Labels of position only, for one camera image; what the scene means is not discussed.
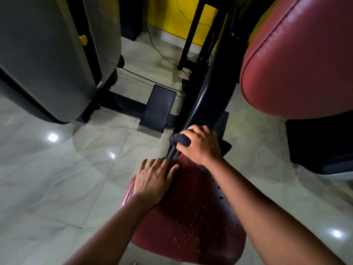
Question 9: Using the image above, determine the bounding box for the person's right hand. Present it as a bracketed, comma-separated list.
[176, 125, 224, 167]

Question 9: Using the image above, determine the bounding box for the person's left hand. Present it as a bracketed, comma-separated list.
[132, 158, 180, 207]

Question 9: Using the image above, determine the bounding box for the dark cleaning cloth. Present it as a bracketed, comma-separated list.
[169, 129, 192, 149]

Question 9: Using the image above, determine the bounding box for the person's right forearm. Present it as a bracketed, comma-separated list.
[204, 158, 346, 265]

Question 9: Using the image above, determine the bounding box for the person's left forearm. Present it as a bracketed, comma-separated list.
[63, 194, 164, 265]

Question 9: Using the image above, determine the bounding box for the red padded seat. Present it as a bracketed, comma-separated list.
[121, 154, 247, 265]

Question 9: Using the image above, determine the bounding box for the black foot plate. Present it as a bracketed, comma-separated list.
[138, 84, 177, 134]

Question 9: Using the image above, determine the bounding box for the black machine base block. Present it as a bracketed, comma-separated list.
[285, 110, 353, 176]

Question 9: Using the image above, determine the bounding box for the grey weight stack cover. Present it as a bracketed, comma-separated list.
[0, 0, 122, 125]

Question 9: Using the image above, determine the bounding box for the red padded backrest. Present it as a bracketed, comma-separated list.
[239, 0, 353, 121]

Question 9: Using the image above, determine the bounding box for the black curved machine frame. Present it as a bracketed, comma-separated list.
[165, 0, 277, 163]

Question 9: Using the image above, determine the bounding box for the black base frame bar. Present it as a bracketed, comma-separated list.
[74, 69, 178, 128]

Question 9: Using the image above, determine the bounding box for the black floor cable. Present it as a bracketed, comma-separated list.
[117, 23, 193, 93]

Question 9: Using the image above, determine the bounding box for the black metal stand frame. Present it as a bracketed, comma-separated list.
[178, 0, 220, 71]

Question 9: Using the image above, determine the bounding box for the black upright post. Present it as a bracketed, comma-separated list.
[119, 0, 147, 42]

